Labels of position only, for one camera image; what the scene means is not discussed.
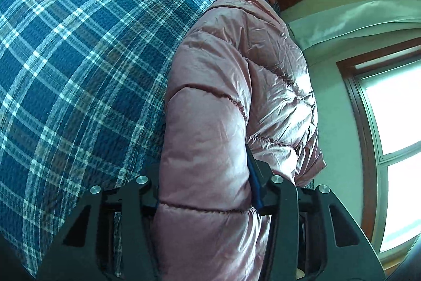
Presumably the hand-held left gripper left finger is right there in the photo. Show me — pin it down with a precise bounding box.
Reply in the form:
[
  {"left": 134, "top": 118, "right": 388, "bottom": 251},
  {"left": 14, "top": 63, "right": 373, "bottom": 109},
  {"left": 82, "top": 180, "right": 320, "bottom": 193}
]
[{"left": 36, "top": 176, "right": 162, "bottom": 281}]

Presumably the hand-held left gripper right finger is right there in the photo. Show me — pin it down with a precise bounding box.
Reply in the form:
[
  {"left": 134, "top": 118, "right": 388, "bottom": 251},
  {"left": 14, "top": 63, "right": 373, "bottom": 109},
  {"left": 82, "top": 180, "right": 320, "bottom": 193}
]
[{"left": 245, "top": 144, "right": 386, "bottom": 281}]

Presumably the pink puffer jacket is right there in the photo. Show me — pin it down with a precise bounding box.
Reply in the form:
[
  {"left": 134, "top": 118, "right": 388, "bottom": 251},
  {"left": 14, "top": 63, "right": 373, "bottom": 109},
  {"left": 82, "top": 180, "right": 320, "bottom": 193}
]
[{"left": 149, "top": 0, "right": 328, "bottom": 281}]

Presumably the glass window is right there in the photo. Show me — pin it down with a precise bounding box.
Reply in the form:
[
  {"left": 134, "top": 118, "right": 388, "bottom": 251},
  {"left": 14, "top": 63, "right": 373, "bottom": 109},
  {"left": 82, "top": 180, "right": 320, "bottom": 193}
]
[{"left": 336, "top": 37, "right": 421, "bottom": 263}]

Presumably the blue plaid bed sheet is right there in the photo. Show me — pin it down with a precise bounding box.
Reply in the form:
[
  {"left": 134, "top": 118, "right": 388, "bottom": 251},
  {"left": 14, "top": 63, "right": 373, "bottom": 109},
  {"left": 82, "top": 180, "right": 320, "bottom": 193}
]
[{"left": 0, "top": 0, "right": 317, "bottom": 279}]

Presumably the white curtain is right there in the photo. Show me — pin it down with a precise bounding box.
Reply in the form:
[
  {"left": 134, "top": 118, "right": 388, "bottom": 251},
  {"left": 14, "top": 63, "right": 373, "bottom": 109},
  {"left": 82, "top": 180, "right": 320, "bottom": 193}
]
[{"left": 287, "top": 1, "right": 421, "bottom": 52}]

